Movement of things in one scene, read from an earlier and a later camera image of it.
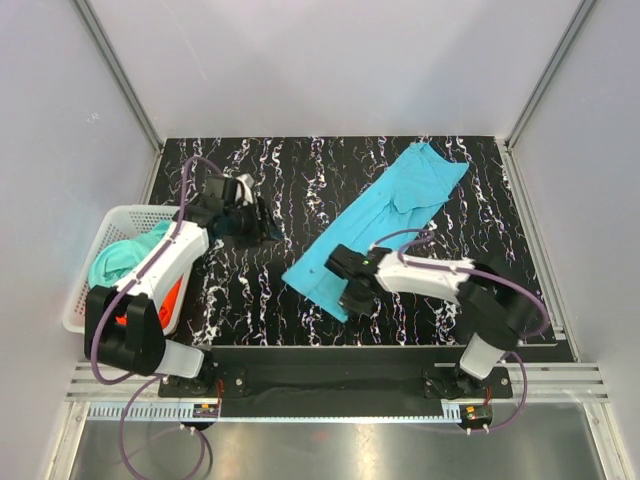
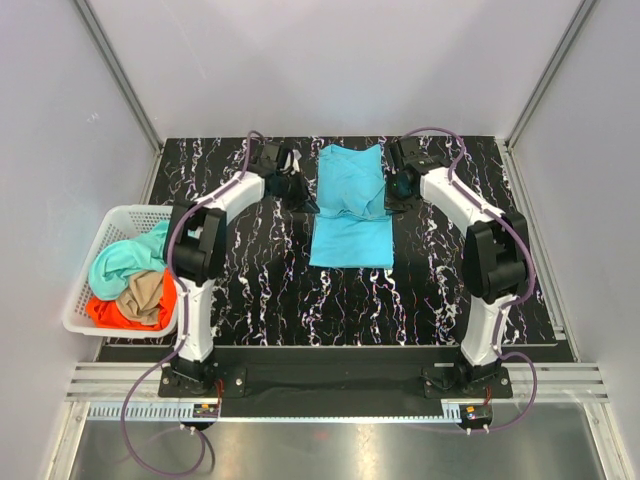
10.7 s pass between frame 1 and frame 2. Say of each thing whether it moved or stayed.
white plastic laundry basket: stayed
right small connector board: stayed
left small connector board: stayed
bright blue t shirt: moved
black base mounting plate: stayed
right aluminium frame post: stayed
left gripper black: moved
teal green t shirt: stayed
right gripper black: moved
